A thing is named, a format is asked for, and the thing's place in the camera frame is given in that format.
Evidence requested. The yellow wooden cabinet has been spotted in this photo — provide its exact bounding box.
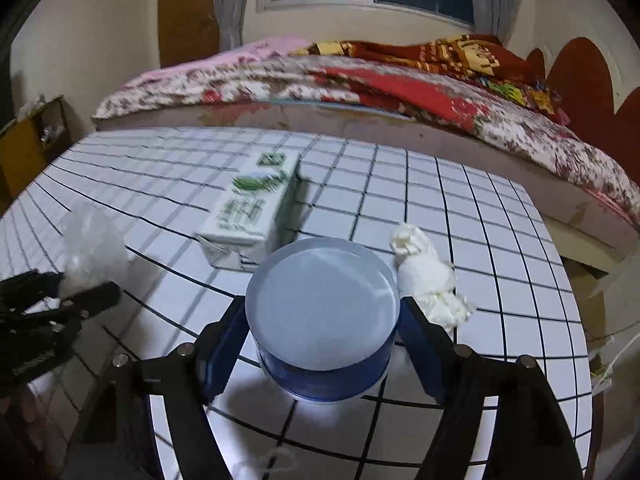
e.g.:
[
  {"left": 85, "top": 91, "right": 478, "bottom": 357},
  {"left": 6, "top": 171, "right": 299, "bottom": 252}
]
[{"left": 0, "top": 94, "right": 68, "bottom": 211}]

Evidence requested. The pink blanket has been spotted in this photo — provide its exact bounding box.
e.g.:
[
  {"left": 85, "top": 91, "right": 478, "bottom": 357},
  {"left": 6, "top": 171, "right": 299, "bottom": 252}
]
[{"left": 122, "top": 36, "right": 313, "bottom": 88}]

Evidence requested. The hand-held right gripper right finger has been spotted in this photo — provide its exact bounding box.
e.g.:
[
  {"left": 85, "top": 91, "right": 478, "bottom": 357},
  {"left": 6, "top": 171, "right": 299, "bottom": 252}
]
[{"left": 397, "top": 296, "right": 586, "bottom": 480}]

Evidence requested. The crumpled white tissue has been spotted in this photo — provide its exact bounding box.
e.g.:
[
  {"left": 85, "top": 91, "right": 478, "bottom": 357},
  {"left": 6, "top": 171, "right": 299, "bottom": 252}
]
[{"left": 389, "top": 221, "right": 476, "bottom": 332}]

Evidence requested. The blue round container white lid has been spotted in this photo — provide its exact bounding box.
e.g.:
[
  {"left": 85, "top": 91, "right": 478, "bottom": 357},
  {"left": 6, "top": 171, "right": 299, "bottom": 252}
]
[{"left": 245, "top": 239, "right": 401, "bottom": 403}]

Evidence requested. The clear plastic bag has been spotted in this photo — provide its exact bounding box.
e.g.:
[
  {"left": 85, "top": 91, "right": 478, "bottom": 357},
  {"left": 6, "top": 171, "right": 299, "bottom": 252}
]
[{"left": 59, "top": 205, "right": 132, "bottom": 293}]

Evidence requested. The white green milk carton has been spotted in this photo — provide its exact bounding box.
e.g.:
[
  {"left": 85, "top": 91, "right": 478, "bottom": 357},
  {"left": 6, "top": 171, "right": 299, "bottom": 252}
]
[{"left": 196, "top": 149, "right": 302, "bottom": 273}]

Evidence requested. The red printed blanket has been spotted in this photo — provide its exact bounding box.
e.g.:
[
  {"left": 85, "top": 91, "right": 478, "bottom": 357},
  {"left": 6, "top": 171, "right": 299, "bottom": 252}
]
[{"left": 290, "top": 34, "right": 571, "bottom": 133}]

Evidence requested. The red scalloped headboard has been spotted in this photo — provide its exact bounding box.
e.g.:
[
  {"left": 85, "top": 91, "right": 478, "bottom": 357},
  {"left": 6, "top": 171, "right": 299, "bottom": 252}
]
[{"left": 525, "top": 35, "right": 640, "bottom": 161}]

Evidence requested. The grey curtain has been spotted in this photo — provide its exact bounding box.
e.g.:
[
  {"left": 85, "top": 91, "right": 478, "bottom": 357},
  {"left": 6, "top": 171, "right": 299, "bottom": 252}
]
[
  {"left": 212, "top": 0, "right": 273, "bottom": 53},
  {"left": 467, "top": 0, "right": 523, "bottom": 51}
]

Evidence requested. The white checked tablecloth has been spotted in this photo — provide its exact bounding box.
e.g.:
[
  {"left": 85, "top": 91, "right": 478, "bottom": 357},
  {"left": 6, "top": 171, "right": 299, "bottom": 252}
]
[{"left": 0, "top": 127, "right": 596, "bottom": 480}]

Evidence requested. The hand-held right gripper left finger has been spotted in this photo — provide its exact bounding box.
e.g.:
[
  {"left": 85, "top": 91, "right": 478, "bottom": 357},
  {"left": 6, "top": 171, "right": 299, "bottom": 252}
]
[{"left": 70, "top": 297, "right": 251, "bottom": 480}]

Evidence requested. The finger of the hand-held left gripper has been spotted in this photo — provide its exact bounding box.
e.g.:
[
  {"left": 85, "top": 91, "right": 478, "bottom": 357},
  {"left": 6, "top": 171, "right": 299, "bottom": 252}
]
[
  {"left": 0, "top": 270, "right": 65, "bottom": 311},
  {"left": 25, "top": 281, "right": 122, "bottom": 328}
]

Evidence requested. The brown wooden panel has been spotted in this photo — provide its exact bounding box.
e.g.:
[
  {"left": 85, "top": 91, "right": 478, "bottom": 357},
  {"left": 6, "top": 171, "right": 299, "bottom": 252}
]
[{"left": 159, "top": 0, "right": 221, "bottom": 68}]

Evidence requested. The floral bedsheet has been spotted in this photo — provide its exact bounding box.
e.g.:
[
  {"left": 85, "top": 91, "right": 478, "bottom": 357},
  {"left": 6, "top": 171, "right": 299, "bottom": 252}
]
[{"left": 95, "top": 55, "right": 640, "bottom": 221}]

